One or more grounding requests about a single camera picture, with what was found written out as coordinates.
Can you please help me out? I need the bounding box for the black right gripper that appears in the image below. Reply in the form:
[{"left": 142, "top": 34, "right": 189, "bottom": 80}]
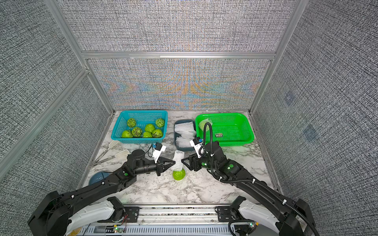
[{"left": 181, "top": 151, "right": 220, "bottom": 173}]

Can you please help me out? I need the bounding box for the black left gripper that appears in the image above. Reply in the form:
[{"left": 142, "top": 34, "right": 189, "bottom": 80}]
[{"left": 134, "top": 157, "right": 176, "bottom": 178}]

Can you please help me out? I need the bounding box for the white foam net sleeve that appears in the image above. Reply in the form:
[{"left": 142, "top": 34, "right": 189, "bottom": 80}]
[
  {"left": 198, "top": 118, "right": 213, "bottom": 131},
  {"left": 172, "top": 150, "right": 185, "bottom": 172}
]

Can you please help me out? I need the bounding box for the green custard apple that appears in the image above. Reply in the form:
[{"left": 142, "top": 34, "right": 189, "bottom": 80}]
[{"left": 199, "top": 120, "right": 210, "bottom": 131}]

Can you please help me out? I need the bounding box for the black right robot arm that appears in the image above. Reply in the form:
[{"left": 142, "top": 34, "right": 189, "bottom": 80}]
[{"left": 181, "top": 142, "right": 319, "bottom": 236}]

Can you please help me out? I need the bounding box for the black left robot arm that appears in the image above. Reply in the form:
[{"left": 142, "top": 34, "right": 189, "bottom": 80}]
[{"left": 28, "top": 149, "right": 175, "bottom": 236}]

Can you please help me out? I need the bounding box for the white foam net pile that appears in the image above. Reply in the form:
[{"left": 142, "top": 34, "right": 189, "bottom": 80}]
[{"left": 176, "top": 123, "right": 196, "bottom": 146}]

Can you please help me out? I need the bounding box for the custard apple in teal basket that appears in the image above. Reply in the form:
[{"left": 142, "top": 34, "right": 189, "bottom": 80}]
[{"left": 127, "top": 118, "right": 136, "bottom": 128}]

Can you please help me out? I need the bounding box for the teal plastic basket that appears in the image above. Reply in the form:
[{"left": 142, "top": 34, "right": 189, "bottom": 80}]
[{"left": 111, "top": 110, "right": 168, "bottom": 144}]

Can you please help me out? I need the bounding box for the bright green plastic basket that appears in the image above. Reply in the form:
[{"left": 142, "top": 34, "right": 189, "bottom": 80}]
[{"left": 195, "top": 113, "right": 255, "bottom": 147}]

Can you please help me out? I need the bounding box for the blue bowl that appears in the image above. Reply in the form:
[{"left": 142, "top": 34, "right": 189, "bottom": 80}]
[{"left": 88, "top": 172, "right": 110, "bottom": 185}]

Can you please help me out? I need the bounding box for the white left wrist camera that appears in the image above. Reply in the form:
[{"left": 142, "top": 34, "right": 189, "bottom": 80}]
[{"left": 152, "top": 142, "right": 166, "bottom": 163}]

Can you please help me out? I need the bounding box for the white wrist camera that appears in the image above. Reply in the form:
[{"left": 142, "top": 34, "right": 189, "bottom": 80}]
[
  {"left": 152, "top": 142, "right": 166, "bottom": 163},
  {"left": 190, "top": 137, "right": 205, "bottom": 158}
]

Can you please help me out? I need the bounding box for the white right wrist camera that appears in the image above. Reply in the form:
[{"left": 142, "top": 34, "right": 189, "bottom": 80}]
[{"left": 190, "top": 137, "right": 205, "bottom": 158}]

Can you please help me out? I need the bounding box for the black corrugated cable conduit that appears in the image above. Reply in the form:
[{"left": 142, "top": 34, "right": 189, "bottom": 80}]
[{"left": 202, "top": 122, "right": 214, "bottom": 145}]

